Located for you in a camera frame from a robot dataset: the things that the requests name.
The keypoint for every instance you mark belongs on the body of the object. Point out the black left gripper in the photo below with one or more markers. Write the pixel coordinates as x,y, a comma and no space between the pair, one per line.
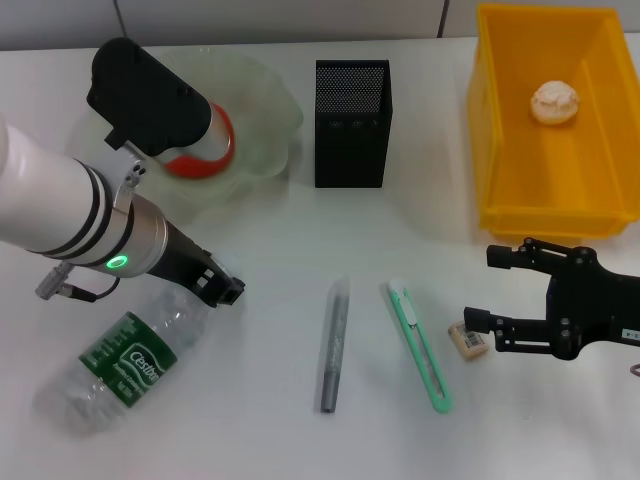
190,260

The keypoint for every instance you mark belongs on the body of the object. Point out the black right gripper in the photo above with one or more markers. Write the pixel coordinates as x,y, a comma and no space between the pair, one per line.
595,310

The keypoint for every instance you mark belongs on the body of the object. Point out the beige eraser with barcode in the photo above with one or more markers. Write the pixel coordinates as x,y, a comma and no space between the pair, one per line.
472,345

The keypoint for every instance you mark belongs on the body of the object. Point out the grey marker pen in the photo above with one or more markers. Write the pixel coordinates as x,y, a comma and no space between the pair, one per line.
334,350

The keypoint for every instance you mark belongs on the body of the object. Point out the green utility knife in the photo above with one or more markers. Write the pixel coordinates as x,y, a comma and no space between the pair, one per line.
417,340

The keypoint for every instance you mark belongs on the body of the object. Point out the clear green-label water bottle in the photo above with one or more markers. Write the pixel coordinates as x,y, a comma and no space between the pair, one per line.
125,360

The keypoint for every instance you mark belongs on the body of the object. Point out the orange fruit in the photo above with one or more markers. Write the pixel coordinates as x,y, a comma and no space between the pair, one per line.
195,170

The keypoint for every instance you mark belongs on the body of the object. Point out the white paper ball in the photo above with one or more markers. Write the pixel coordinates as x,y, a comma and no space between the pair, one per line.
555,102

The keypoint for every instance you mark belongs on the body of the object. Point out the clear wavy glass fruit plate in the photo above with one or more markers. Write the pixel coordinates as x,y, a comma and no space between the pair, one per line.
260,110

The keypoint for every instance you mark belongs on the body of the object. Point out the black mesh pen holder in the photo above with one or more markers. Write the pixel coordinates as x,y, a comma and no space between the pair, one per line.
350,150

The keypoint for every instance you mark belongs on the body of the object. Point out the yellow plastic bin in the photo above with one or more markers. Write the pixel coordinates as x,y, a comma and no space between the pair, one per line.
550,165

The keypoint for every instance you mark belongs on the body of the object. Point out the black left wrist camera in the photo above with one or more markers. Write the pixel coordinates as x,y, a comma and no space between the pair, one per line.
145,100

